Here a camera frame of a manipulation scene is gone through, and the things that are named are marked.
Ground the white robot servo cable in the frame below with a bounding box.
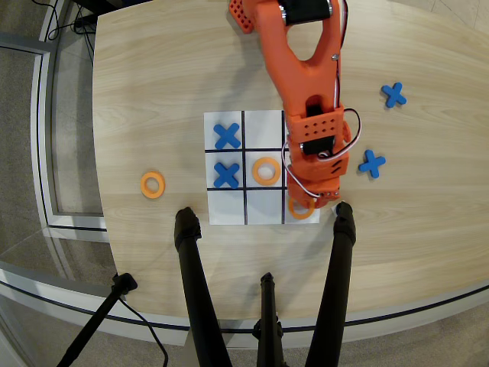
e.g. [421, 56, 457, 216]
[281, 143, 320, 200]

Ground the black slanted stand pole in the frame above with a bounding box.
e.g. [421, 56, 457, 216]
[56, 272, 138, 367]

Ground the blue foam cross piece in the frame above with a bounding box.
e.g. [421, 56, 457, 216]
[212, 161, 241, 190]
[212, 122, 242, 151]
[380, 82, 408, 109]
[358, 149, 387, 179]

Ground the black cable bundle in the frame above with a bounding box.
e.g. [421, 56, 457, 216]
[44, 0, 97, 44]

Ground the white tic-tac-toe grid sheet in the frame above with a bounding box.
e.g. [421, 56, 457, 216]
[203, 109, 324, 226]

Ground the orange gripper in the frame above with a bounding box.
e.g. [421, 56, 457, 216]
[284, 147, 351, 210]

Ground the thick black tripod leg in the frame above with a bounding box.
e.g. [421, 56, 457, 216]
[173, 206, 233, 367]
[304, 201, 358, 367]

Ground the orange foam ring piece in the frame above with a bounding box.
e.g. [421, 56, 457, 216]
[251, 156, 283, 187]
[287, 196, 317, 221]
[139, 171, 167, 199]

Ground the black floor cable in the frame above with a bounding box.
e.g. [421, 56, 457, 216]
[117, 297, 170, 367]

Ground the grey metal floor frame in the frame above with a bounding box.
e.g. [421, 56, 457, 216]
[0, 31, 112, 242]

